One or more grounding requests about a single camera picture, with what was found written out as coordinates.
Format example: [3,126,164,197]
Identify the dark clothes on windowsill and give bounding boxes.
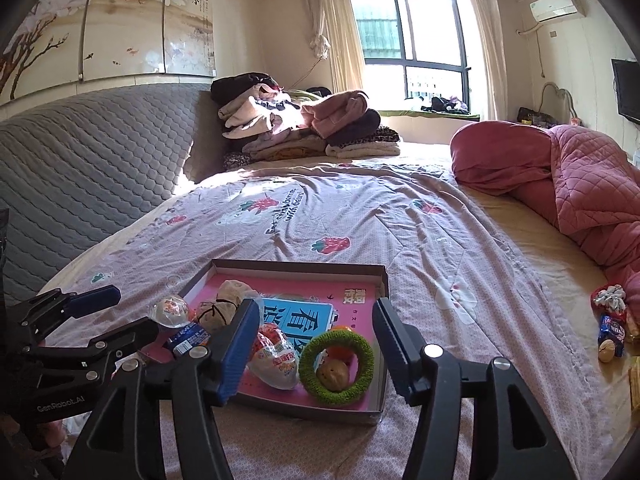
[421,95,471,114]

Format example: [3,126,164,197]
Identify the black television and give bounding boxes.
[611,58,640,125]

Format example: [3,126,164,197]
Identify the pile of folded clothes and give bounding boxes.
[210,72,402,171]

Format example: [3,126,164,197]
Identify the orange mandarin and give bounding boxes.
[326,325,357,364]

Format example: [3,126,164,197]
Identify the white air conditioner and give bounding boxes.
[529,0,587,23]

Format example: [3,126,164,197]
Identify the pink quilt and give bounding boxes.
[450,121,640,331]

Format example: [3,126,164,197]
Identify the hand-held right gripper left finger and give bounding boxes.
[62,298,261,480]

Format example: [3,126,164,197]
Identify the beige curtain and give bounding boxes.
[461,0,508,122]
[302,0,368,96]

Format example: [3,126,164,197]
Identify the person's left hand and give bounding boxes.
[39,418,66,450]

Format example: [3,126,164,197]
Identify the dark framed window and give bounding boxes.
[349,0,473,116]

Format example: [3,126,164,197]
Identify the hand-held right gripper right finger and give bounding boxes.
[371,297,566,480]

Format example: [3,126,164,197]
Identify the beige bed sheet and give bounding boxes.
[400,142,640,461]

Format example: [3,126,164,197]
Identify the shallow cardboard box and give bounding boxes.
[165,258,390,426]

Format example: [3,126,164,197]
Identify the green fuzzy ring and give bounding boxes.
[298,331,376,407]

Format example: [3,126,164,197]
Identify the red white snack packet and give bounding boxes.
[591,284,628,317]

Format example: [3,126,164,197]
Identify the grey quilted headboard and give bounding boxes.
[0,82,216,306]

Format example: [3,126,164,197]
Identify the blossom wall mural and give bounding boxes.
[0,0,217,106]

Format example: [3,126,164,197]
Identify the air conditioner hose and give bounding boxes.
[517,25,547,82]

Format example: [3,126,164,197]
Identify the red apple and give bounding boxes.
[151,296,191,327]
[249,322,301,392]

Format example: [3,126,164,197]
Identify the beige drawstring pouch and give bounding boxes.
[194,280,258,333]

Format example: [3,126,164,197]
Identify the blue candy bag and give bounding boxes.
[597,312,627,358]

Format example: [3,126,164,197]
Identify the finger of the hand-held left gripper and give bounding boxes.
[19,284,122,334]
[29,316,160,377]

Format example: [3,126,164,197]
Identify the blue white snack packet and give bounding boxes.
[164,321,212,358]

